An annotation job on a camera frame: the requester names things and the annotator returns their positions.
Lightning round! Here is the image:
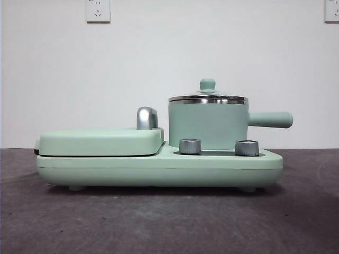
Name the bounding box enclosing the glass pot lid green knob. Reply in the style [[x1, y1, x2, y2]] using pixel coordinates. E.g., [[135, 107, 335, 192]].
[[168, 78, 249, 101]]

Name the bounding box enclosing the silver control knob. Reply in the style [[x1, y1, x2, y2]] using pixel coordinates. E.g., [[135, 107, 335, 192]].
[[235, 139, 260, 156], [179, 138, 201, 155]]

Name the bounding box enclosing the mint green breakfast machine base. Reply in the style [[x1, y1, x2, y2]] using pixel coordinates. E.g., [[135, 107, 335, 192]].
[[35, 141, 283, 192]]

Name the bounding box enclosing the mint green hinged grill cover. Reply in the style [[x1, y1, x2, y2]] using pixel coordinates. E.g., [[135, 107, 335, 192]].
[[34, 126, 165, 157]]

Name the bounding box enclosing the chrome grill cover handle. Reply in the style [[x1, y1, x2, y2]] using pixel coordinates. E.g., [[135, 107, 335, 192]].
[[136, 106, 159, 130]]

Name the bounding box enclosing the mint green pot with handle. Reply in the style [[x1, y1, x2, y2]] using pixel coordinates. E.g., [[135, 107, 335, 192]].
[[168, 99, 293, 149]]

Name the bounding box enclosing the white wall socket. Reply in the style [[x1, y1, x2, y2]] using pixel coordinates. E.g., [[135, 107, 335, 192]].
[[86, 0, 111, 24], [324, 0, 339, 23]]

